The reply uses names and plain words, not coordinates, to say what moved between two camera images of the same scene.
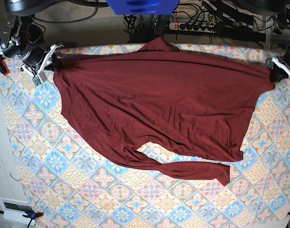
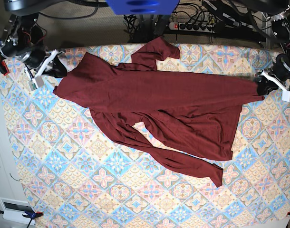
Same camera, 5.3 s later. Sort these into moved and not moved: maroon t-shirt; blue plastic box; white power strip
Moved: maroon t-shirt
Not moved: blue plastic box; white power strip
